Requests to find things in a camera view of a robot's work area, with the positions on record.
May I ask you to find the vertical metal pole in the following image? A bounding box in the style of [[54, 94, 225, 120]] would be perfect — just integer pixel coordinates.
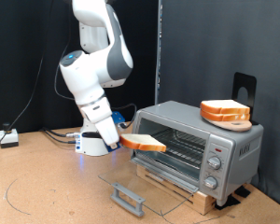
[[154, 0, 163, 105]]

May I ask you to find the slotted wooden block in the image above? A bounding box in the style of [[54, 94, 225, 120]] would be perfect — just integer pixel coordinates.
[[135, 164, 217, 216]]

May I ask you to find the glass oven door with handle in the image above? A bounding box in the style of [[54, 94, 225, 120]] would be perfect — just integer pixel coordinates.
[[98, 157, 201, 217]]

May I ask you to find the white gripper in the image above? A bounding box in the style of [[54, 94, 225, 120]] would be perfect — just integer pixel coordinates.
[[80, 96, 119, 150]]

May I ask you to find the wire oven rack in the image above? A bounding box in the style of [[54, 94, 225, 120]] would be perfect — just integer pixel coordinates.
[[136, 127, 207, 171]]

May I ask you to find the silver oven knob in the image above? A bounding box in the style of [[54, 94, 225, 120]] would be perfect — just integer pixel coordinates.
[[207, 156, 222, 171], [203, 175, 218, 190]]

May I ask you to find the black foam pad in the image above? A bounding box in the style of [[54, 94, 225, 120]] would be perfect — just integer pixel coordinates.
[[214, 194, 242, 211], [234, 185, 252, 199]]

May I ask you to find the white bread slice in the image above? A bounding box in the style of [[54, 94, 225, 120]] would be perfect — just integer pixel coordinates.
[[119, 133, 167, 153], [200, 109, 251, 122], [200, 99, 251, 115]]

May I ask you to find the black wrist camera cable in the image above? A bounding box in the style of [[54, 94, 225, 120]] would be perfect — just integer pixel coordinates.
[[53, 31, 138, 129]]

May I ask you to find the long black hanging cable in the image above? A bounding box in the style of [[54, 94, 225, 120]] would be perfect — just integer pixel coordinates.
[[0, 0, 57, 162]]

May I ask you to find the round wooden board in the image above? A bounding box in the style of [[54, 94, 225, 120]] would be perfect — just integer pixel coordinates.
[[204, 119, 253, 133]]

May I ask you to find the grey emergency stop box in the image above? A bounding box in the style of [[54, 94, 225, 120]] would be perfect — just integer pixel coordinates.
[[0, 122, 20, 148]]

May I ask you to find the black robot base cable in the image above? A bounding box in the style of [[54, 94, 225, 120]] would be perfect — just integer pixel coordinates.
[[40, 126, 82, 139], [44, 130, 77, 145]]

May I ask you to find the black metal bookend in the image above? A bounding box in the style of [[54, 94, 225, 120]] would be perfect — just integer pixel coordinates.
[[231, 72, 259, 126]]

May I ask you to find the silver toaster oven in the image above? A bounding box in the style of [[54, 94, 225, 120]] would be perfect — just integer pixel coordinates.
[[129, 100, 265, 206]]

